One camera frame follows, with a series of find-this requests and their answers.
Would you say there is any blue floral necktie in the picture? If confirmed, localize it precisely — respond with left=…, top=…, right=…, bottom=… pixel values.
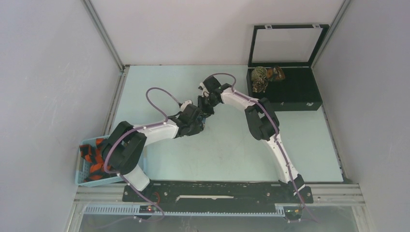
left=198, top=117, right=206, bottom=131

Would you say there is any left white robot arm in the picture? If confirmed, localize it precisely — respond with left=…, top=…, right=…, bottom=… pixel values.
left=101, top=103, right=206, bottom=201

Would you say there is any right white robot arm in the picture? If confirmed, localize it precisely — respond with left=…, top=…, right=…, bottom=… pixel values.
left=198, top=76, right=306, bottom=202

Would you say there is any green rolled tie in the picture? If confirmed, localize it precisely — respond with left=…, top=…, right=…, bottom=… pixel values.
left=251, top=66, right=267, bottom=82

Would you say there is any orange brown rolled tie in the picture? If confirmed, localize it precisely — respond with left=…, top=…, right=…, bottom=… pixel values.
left=266, top=66, right=285, bottom=82

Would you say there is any orange black striped tie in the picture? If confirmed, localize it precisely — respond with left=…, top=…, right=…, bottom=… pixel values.
left=79, top=138, right=112, bottom=182

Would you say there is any black display box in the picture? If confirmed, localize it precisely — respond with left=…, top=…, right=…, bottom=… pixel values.
left=247, top=24, right=330, bottom=111

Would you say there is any light blue plastic basket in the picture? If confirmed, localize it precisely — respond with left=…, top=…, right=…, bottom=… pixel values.
left=75, top=135, right=122, bottom=187

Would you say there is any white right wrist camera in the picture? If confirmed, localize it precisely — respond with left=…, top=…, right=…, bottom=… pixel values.
left=198, top=82, right=208, bottom=95

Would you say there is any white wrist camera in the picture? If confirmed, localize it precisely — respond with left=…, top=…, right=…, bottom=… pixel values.
left=179, top=100, right=192, bottom=112
left=198, top=82, right=208, bottom=95

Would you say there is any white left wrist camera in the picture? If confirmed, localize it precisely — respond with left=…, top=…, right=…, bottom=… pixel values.
left=179, top=100, right=192, bottom=112

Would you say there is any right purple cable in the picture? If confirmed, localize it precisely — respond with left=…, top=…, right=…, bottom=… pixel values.
left=208, top=72, right=321, bottom=223

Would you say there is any purple cable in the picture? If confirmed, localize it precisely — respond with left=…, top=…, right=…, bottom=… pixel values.
left=208, top=72, right=321, bottom=223
left=103, top=87, right=185, bottom=223

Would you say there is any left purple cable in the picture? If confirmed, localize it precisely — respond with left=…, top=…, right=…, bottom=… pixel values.
left=103, top=87, right=185, bottom=223

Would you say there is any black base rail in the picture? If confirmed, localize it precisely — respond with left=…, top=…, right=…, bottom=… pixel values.
left=122, top=180, right=314, bottom=213

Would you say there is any grey cable duct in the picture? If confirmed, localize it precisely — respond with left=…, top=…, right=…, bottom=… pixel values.
left=84, top=204, right=285, bottom=217

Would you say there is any aluminium frame post left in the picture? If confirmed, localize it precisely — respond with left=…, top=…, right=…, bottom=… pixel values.
left=81, top=0, right=125, bottom=72

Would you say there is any aluminium frame post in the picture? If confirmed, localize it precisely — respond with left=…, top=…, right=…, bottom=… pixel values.
left=81, top=0, right=125, bottom=72
left=312, top=0, right=352, bottom=68

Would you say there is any aluminium frame post right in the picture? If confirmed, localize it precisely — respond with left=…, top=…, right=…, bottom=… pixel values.
left=312, top=0, right=352, bottom=68

